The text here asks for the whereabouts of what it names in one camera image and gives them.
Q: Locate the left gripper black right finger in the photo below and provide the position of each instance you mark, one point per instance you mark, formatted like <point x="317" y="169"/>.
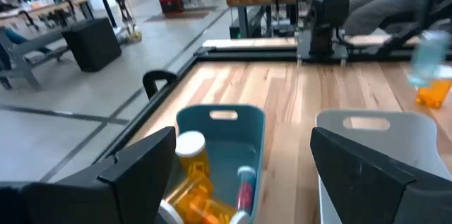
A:
<point x="374" y="195"/>

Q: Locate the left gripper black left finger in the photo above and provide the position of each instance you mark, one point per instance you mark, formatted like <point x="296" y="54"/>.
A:
<point x="116" y="195"/>

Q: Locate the orange pill bottle white cap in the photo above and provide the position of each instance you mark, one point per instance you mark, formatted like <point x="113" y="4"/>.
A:
<point x="197" y="203"/>
<point x="432" y="95"/>
<point x="190" y="144"/>

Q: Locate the clear bottle with red pills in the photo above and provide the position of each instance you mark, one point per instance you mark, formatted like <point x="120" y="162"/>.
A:
<point x="245" y="188"/>

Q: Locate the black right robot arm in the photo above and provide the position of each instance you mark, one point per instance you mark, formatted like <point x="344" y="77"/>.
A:
<point x="332" y="5"/>

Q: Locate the light grey plastic bin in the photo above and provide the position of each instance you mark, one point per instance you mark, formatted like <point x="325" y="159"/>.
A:
<point x="406" y="139"/>

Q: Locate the teal plastic bin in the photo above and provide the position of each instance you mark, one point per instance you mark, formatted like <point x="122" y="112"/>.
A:
<point x="229" y="135"/>

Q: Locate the black cube box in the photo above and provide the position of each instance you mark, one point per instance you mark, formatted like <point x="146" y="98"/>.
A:
<point x="92" y="44"/>

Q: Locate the grey metal bench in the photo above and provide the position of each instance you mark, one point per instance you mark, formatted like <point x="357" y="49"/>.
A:
<point x="21" y="65"/>

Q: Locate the person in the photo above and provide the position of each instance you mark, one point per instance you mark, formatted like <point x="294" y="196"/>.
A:
<point x="381" y="5"/>

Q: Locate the dark floor mat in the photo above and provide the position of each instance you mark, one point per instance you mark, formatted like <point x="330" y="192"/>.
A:
<point x="183" y="15"/>

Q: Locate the long wooden table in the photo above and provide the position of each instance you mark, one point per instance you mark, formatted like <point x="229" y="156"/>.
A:
<point x="53" y="6"/>

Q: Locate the red floor machine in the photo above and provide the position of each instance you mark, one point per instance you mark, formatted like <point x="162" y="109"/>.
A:
<point x="171" y="3"/>

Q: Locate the black aluminium table frame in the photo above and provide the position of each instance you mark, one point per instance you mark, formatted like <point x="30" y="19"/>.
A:
<point x="247" y="55"/>

